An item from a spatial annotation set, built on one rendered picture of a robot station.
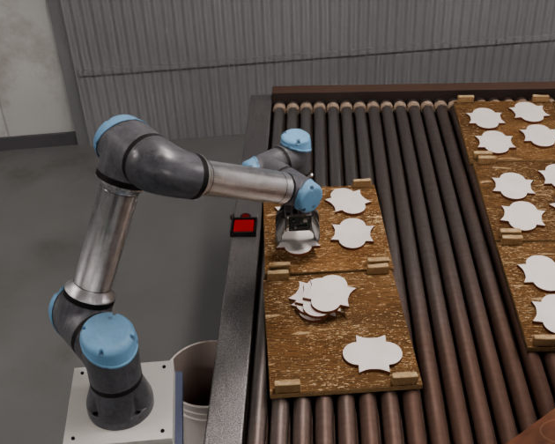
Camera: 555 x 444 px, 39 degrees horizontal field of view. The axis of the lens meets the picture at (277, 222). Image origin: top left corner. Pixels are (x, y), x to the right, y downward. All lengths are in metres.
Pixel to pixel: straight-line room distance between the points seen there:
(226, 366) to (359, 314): 0.36
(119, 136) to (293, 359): 0.67
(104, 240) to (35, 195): 2.65
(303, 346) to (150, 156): 0.64
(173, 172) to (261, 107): 1.43
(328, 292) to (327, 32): 2.60
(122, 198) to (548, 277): 1.13
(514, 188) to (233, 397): 1.13
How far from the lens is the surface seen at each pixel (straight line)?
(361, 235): 2.23
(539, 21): 4.74
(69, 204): 4.21
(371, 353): 1.89
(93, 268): 1.74
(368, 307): 2.02
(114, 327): 1.71
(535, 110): 2.94
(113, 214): 1.69
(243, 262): 2.19
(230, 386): 1.87
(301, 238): 2.17
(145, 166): 1.56
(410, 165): 2.60
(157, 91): 4.49
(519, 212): 2.39
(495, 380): 1.91
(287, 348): 1.91
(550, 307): 2.08
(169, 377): 1.90
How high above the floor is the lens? 2.30
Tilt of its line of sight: 36 degrees down
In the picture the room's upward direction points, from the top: 3 degrees counter-clockwise
